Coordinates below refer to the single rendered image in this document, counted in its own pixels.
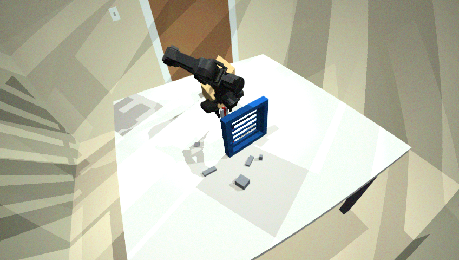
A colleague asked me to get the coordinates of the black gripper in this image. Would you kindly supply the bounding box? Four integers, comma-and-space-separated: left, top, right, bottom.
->
200, 86, 244, 118

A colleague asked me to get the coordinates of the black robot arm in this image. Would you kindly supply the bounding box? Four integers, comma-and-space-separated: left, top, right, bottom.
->
162, 44, 245, 110

